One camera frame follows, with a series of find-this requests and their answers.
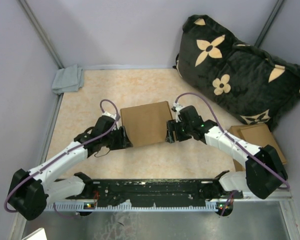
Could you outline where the white paper corner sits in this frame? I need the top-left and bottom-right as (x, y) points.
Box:
(22, 227), (47, 240)

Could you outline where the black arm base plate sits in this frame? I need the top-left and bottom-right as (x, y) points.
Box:
(68, 178), (243, 209)

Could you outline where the brown cardboard box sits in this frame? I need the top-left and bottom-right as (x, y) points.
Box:
(120, 101), (173, 148)

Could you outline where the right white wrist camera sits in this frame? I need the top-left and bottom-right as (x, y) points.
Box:
(171, 102), (184, 113)

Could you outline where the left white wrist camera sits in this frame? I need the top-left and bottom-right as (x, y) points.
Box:
(102, 111), (121, 121)

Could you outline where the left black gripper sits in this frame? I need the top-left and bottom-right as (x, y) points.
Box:
(102, 126), (133, 151)

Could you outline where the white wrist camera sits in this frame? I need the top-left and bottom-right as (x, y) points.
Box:
(171, 102), (184, 113)
(102, 111), (121, 121)

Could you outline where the grey folded cloth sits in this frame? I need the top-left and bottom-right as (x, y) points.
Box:
(51, 64), (84, 95)

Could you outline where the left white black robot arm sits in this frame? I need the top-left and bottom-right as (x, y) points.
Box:
(4, 113), (132, 221)

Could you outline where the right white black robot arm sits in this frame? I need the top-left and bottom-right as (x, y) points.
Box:
(166, 103), (288, 199)

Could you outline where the black flower pattern cushion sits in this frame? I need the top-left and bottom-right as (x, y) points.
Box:
(175, 15), (300, 130)

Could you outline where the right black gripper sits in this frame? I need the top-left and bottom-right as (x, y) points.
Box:
(165, 118), (193, 144)

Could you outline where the upper folded cardboard box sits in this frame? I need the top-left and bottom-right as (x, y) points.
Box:
(238, 124), (287, 165)

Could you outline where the aluminium frame rail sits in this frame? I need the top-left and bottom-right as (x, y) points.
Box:
(19, 180), (294, 212)

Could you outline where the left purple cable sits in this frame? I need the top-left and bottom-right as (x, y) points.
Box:
(3, 99), (122, 220)

